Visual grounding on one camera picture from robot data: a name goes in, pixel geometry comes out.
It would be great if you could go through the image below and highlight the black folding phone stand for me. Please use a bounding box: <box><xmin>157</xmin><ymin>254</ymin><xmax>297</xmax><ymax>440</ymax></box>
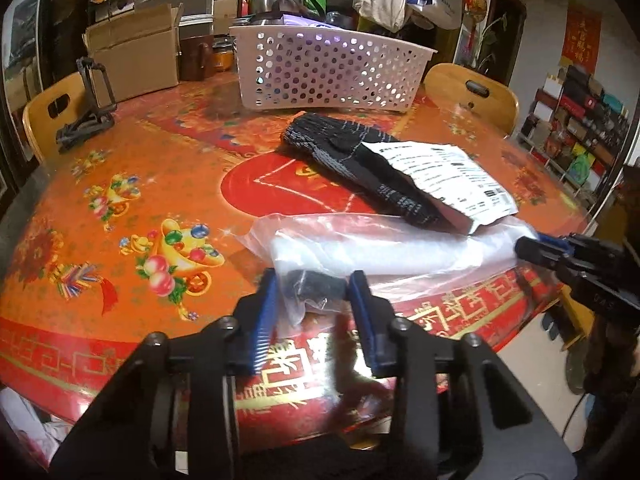
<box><xmin>55</xmin><ymin>56</ymin><xmax>117</xmax><ymax>154</ymax></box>

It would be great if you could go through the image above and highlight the brown cardboard box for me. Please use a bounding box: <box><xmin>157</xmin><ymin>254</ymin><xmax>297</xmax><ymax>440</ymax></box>
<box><xmin>85</xmin><ymin>3</ymin><xmax>182</xmax><ymax>104</ymax></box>

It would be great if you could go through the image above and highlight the white perforated plastic basket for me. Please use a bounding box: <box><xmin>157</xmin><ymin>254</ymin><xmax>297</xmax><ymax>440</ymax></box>
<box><xmin>230</xmin><ymin>25</ymin><xmax>435</xmax><ymax>113</ymax></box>

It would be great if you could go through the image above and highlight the wooden chair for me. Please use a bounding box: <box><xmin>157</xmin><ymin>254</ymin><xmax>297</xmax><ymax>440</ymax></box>
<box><xmin>23</xmin><ymin>72</ymin><xmax>89</xmax><ymax>164</ymax></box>
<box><xmin>423</xmin><ymin>63</ymin><xmax>520</xmax><ymax>136</ymax></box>

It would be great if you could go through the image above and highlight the red wall scroll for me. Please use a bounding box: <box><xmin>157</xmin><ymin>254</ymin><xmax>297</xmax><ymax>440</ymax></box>
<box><xmin>560</xmin><ymin>0</ymin><xmax>602</xmax><ymax>75</ymax></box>

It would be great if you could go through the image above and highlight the clear plastic bag with cloth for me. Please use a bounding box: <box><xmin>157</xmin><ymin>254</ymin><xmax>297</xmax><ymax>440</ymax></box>
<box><xmin>238</xmin><ymin>214</ymin><xmax>538</xmax><ymax>327</ymax></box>

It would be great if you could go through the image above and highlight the wooden chair left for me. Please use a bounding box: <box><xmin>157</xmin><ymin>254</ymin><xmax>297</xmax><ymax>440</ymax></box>
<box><xmin>23</xmin><ymin>72</ymin><xmax>89</xmax><ymax>164</ymax></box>

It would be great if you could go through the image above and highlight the wooden chair right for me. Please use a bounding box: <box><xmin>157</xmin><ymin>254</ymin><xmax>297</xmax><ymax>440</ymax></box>
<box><xmin>423</xmin><ymin>63</ymin><xmax>520</xmax><ymax>136</ymax></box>

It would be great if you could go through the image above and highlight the brown glass jar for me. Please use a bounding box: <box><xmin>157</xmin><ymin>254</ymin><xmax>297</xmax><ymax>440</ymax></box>
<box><xmin>179</xmin><ymin>35</ymin><xmax>215</xmax><ymax>81</ymax></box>

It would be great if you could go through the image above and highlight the cluttered storage shelf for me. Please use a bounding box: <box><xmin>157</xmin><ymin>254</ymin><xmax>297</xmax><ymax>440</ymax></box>
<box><xmin>516</xmin><ymin>65</ymin><xmax>631</xmax><ymax>211</ymax></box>

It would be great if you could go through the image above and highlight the black sock pack with label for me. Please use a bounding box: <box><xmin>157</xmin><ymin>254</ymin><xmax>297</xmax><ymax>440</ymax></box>
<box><xmin>282</xmin><ymin>113</ymin><xmax>518</xmax><ymax>235</ymax></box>

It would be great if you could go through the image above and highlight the purple tissue pack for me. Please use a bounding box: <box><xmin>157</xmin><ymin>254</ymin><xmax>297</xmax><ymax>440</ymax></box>
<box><xmin>281</xmin><ymin>13</ymin><xmax>337</xmax><ymax>29</ymax></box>

